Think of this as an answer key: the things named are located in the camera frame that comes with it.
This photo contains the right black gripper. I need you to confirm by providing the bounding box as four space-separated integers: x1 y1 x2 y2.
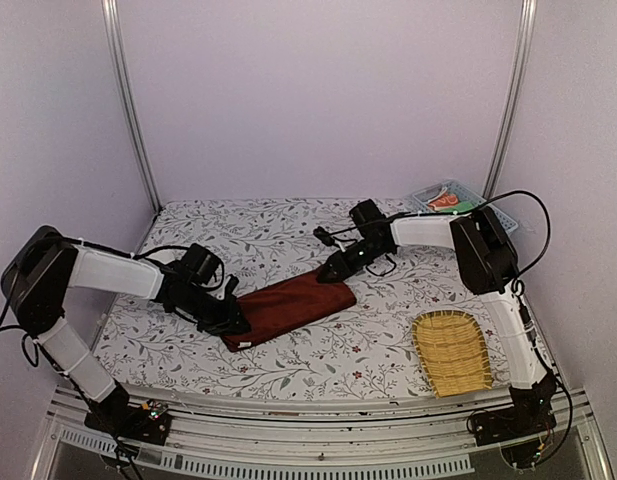
317 237 388 283

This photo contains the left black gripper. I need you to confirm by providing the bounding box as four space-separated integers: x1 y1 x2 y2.
182 283 252 336

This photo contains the brown towel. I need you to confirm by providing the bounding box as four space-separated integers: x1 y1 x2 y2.
221 268 357 352

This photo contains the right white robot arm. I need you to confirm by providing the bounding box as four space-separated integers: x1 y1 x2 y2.
317 200 557 446

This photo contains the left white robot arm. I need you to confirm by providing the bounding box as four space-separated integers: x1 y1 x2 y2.
0 226 251 446

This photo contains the floral tablecloth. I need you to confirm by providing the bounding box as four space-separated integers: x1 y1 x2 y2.
87 197 549 401

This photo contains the light blue plastic basket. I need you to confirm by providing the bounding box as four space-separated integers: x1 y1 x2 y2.
411 178 518 239

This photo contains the orange white cloth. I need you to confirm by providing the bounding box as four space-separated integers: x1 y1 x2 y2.
428 193 460 212

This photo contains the yellow bamboo tray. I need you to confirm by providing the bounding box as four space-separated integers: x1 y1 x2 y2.
412 310 493 398

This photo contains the green towel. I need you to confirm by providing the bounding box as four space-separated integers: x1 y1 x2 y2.
456 201 478 214

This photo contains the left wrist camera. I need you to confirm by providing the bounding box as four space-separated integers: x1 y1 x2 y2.
180 243 225 290

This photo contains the aluminium front rail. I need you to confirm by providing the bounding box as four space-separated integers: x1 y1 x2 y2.
32 384 614 480

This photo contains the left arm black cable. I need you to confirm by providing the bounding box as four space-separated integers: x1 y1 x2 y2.
0 239 189 371

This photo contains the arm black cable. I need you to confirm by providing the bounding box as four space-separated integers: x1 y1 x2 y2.
0 239 189 371
327 189 574 451

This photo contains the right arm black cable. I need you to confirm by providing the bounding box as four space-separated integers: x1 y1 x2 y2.
327 189 574 451

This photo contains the left aluminium frame post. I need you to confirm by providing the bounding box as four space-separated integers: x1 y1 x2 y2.
101 0 162 214

